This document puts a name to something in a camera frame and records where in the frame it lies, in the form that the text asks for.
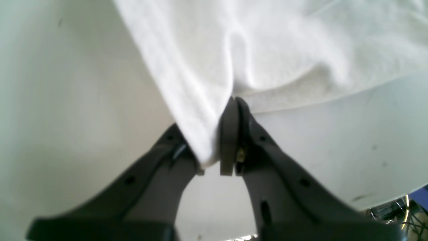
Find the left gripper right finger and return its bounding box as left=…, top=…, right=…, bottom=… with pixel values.
left=219, top=97, right=406, bottom=241

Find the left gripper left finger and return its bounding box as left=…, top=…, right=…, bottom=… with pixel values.
left=26, top=124, right=199, bottom=241

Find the white printed T-shirt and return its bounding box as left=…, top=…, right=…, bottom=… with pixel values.
left=113, top=0, right=428, bottom=168

